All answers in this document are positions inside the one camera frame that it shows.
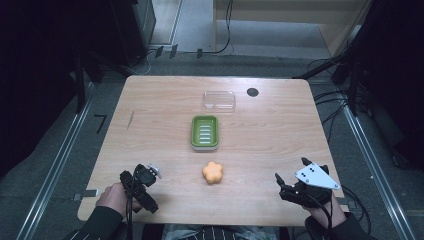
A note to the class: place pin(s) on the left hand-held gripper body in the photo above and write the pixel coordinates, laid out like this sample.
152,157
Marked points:
146,198

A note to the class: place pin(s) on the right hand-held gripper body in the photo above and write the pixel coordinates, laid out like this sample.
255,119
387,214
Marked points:
315,186

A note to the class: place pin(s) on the person's left hand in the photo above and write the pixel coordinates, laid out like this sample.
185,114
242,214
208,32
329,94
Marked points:
115,198

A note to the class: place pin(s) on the person's right hand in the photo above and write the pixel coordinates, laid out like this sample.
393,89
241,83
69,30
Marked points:
325,213

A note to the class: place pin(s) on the orange flower-shaped soap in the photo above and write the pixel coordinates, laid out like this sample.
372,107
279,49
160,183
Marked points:
212,172

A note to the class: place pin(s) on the green soap dish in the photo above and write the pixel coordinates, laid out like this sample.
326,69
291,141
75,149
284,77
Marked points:
204,132

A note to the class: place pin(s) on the person's striped clothing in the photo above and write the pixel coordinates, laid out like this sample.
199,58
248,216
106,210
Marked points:
213,233

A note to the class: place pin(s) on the dark round table grommet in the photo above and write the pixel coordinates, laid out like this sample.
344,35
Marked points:
252,92

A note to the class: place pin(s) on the clear plastic lid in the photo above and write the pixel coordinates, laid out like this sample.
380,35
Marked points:
219,101

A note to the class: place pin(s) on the black stand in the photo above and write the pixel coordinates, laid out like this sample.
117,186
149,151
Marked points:
333,63
85,76

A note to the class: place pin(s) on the black plug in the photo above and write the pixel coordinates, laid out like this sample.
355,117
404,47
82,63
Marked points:
173,51
199,53
159,51

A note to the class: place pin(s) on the light wooden shelf unit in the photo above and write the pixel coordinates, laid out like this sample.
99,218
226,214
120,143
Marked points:
286,20

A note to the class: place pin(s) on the black cabinet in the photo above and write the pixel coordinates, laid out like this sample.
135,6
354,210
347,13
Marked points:
133,30

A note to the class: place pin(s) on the small metal table bracket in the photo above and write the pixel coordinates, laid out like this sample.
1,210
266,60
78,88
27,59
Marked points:
87,193

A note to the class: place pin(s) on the metal floor rail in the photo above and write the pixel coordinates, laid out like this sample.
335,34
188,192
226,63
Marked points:
56,163
373,166

